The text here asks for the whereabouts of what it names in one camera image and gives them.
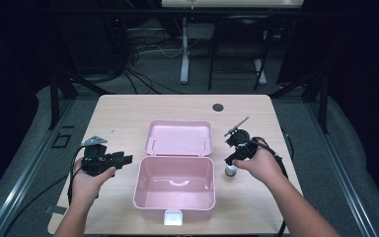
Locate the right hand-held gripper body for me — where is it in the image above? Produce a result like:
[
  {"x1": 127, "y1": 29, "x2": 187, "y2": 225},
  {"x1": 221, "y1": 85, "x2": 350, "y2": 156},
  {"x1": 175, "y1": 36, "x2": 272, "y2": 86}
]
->
[{"x1": 223, "y1": 116, "x2": 262, "y2": 163}]

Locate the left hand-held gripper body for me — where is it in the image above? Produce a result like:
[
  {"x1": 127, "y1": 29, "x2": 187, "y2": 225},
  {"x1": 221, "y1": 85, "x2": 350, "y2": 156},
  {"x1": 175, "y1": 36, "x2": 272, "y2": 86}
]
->
[{"x1": 80, "y1": 134, "x2": 126, "y2": 178}]

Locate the small white bottle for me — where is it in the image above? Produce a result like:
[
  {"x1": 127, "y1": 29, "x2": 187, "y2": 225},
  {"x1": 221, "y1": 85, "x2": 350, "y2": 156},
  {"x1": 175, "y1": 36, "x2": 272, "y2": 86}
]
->
[{"x1": 224, "y1": 163, "x2": 239, "y2": 178}]

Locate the pink plastic storage box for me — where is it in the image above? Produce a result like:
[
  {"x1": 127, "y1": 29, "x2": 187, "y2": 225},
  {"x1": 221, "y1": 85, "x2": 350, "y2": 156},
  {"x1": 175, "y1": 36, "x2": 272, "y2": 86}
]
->
[{"x1": 132, "y1": 119, "x2": 217, "y2": 227}]

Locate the person's right hand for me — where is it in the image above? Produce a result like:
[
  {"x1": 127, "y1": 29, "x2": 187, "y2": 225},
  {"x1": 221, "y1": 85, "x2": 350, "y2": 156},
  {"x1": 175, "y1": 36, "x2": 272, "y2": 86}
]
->
[{"x1": 232, "y1": 137, "x2": 288, "y2": 188}]

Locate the person's left hand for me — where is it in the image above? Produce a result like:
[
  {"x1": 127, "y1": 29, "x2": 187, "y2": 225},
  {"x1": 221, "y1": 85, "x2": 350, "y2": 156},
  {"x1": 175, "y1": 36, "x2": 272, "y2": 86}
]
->
[{"x1": 70, "y1": 157, "x2": 117, "y2": 207}]

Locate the grey tape strip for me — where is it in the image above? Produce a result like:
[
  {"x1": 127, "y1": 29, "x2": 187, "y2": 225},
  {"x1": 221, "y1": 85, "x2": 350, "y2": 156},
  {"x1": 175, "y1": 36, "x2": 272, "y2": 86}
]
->
[{"x1": 43, "y1": 204, "x2": 68, "y2": 216}]

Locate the black metal stand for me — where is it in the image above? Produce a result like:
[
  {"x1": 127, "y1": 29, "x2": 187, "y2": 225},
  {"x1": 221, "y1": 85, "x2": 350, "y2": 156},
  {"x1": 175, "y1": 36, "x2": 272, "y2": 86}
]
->
[
  {"x1": 46, "y1": 70, "x2": 116, "y2": 131},
  {"x1": 268, "y1": 70, "x2": 331, "y2": 134}
]

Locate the white desk leg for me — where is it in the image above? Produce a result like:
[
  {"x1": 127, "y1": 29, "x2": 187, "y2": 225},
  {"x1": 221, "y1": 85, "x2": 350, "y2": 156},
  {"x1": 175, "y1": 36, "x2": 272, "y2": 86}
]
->
[
  {"x1": 180, "y1": 17, "x2": 192, "y2": 85},
  {"x1": 254, "y1": 58, "x2": 267, "y2": 86}
]

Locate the black chair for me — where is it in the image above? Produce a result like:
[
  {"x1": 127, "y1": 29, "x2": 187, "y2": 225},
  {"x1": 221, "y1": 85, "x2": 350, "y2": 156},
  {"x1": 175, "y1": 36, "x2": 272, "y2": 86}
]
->
[{"x1": 207, "y1": 14, "x2": 279, "y2": 92}]

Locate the grey box under desk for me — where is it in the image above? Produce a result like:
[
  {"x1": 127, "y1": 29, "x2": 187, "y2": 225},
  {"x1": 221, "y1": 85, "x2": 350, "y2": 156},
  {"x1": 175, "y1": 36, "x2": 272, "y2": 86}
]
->
[{"x1": 187, "y1": 23, "x2": 215, "y2": 41}]

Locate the white desk top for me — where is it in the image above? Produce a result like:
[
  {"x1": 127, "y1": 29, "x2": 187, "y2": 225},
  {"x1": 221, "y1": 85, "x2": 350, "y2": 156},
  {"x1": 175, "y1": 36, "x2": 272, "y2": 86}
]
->
[{"x1": 160, "y1": 0, "x2": 306, "y2": 10}]

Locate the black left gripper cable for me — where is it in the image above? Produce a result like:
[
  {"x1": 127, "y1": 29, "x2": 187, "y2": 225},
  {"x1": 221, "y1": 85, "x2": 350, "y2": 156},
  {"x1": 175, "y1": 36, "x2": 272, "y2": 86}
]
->
[{"x1": 2, "y1": 145, "x2": 87, "y2": 237}]

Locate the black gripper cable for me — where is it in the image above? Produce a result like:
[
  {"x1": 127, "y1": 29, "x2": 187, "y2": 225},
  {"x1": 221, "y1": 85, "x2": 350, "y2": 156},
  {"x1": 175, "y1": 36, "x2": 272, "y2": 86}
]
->
[
  {"x1": 252, "y1": 135, "x2": 295, "y2": 237},
  {"x1": 2, "y1": 145, "x2": 87, "y2": 237}
]

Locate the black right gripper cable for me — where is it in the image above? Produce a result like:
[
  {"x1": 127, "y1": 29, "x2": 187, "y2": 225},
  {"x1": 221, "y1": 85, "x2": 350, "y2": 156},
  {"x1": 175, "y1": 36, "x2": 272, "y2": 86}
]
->
[{"x1": 252, "y1": 135, "x2": 295, "y2": 237}]

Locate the aluminium floor rail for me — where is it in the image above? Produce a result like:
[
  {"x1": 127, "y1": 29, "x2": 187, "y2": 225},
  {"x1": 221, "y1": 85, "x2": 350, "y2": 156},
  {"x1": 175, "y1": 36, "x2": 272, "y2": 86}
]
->
[
  {"x1": 303, "y1": 98, "x2": 379, "y2": 237},
  {"x1": 0, "y1": 98, "x2": 77, "y2": 237}
]

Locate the tangle of floor cables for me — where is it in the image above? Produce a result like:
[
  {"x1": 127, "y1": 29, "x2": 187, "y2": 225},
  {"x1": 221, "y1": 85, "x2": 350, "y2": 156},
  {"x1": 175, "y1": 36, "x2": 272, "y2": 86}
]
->
[{"x1": 120, "y1": 29, "x2": 186, "y2": 96}]

